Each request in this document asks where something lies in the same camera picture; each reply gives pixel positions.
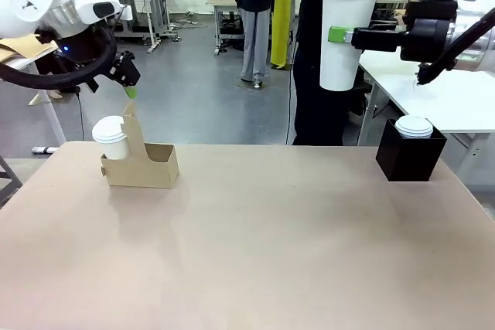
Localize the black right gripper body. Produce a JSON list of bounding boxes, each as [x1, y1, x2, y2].
[[400, 0, 460, 63]]

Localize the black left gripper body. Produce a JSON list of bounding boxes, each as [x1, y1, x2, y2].
[[110, 50, 142, 88]]

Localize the white paper cup with lid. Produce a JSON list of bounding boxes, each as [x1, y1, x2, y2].
[[319, 0, 382, 92], [91, 115, 131, 161], [394, 115, 434, 140]]

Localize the brown cardboard cup carrier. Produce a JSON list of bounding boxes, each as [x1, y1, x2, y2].
[[101, 100, 180, 189]]

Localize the white side table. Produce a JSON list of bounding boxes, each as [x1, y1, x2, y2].
[[357, 49, 495, 196]]

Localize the yellow apron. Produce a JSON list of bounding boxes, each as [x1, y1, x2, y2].
[[269, 0, 299, 70]]

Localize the person in black clothes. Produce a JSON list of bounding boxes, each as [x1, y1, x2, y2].
[[292, 0, 391, 147]]

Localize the flat brown cardboard sheets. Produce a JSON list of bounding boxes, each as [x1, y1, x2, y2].
[[0, 33, 60, 64]]

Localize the person in plaid shirt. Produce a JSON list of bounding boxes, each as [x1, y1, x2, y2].
[[227, 0, 282, 90]]

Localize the black square box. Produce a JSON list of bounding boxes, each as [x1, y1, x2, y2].
[[375, 117, 448, 182]]

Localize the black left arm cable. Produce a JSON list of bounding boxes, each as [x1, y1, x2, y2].
[[0, 22, 118, 91]]

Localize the thin black hanging cable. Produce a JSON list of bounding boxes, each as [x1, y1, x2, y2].
[[285, 36, 298, 146]]

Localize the grey metal frame table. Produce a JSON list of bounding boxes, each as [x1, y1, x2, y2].
[[206, 0, 248, 56]]

